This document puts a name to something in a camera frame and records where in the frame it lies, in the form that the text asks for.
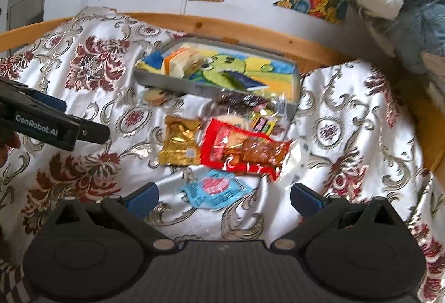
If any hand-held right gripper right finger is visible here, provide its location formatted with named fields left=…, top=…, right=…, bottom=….
left=269, top=183, right=406, bottom=255

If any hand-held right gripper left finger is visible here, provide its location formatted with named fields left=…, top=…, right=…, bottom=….
left=45, top=181, right=181, bottom=255

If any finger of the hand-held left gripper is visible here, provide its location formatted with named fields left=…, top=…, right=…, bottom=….
left=0, top=78, right=67, bottom=113
left=78, top=120, right=110, bottom=146

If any yellow cracker packet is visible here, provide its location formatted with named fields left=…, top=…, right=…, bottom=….
left=251, top=108, right=279, bottom=134

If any red snack packet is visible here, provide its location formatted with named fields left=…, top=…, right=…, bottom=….
left=199, top=118, right=292, bottom=183

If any grey metal tray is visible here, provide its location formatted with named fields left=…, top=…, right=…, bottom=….
left=134, top=39, right=301, bottom=120

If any round white pastry packet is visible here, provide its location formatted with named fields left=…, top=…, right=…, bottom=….
left=205, top=102, right=251, bottom=130

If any clear dark snack packet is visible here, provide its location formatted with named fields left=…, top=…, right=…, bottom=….
left=216, top=92, right=271, bottom=110

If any person's left hand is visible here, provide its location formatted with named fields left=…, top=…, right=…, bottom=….
left=0, top=134, right=21, bottom=168

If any floral printed bedspread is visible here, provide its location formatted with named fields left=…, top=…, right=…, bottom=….
left=0, top=6, right=445, bottom=303

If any clear round biscuit packet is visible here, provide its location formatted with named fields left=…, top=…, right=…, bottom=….
left=142, top=88, right=168, bottom=106

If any gold foil snack packet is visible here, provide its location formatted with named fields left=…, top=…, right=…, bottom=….
left=159, top=115, right=205, bottom=167

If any blue and pink snack packet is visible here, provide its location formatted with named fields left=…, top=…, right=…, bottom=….
left=178, top=170, right=255, bottom=210

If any orange sandwich bread packet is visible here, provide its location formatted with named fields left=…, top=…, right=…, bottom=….
left=161, top=48, right=205, bottom=78

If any dark blue snack packet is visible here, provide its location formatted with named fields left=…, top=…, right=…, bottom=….
left=225, top=71, right=269, bottom=92

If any striped cloth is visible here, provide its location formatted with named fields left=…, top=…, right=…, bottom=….
left=0, top=252, right=33, bottom=303

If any wooden bed frame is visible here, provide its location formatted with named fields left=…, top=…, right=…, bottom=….
left=0, top=12, right=445, bottom=173

